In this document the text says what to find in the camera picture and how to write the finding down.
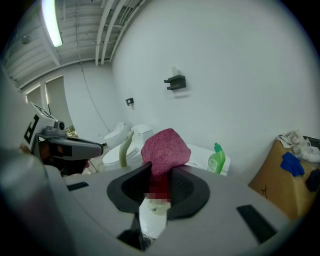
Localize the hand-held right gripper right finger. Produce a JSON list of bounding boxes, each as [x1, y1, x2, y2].
[[165, 164, 210, 221]]

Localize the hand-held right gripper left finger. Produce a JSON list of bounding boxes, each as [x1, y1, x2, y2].
[[106, 161, 153, 251]]

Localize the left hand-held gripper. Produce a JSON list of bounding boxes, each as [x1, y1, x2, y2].
[[23, 101, 105, 176]]

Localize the pink fluffy cloth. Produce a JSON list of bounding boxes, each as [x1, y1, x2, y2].
[[140, 127, 192, 201]]

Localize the white toilet with flat lid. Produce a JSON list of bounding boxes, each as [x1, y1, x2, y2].
[[138, 143, 231, 238]]

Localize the white toilet with tall tank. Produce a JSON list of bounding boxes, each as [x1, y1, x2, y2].
[[102, 124, 153, 171]]

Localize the green detergent bottle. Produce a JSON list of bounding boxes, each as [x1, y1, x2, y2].
[[206, 142, 227, 175]]

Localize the grey roller blind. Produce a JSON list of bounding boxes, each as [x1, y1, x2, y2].
[[44, 74, 74, 131], [26, 87, 42, 108]]

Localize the large cardboard box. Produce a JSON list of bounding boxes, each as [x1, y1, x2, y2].
[[247, 138, 320, 221]]

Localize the blue glove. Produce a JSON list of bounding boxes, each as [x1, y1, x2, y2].
[[279, 151, 305, 177]]

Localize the white rag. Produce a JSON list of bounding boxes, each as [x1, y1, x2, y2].
[[277, 129, 305, 146]]

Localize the dark navy glove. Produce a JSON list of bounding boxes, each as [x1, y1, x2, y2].
[[305, 168, 320, 192]]

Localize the clear plastic bag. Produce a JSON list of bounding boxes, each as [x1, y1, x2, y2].
[[292, 139, 320, 163]]

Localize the black flat case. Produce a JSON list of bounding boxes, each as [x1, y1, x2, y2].
[[302, 135, 320, 151]]

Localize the white ceiling pipes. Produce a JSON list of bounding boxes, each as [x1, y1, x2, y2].
[[95, 0, 147, 66]]

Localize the long ceiling tube light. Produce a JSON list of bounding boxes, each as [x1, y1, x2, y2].
[[41, 0, 63, 48]]

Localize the thin wall cable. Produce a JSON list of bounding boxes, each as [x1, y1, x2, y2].
[[76, 0, 111, 133]]

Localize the large black wall holder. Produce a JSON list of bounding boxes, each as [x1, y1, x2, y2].
[[163, 74, 187, 91]]

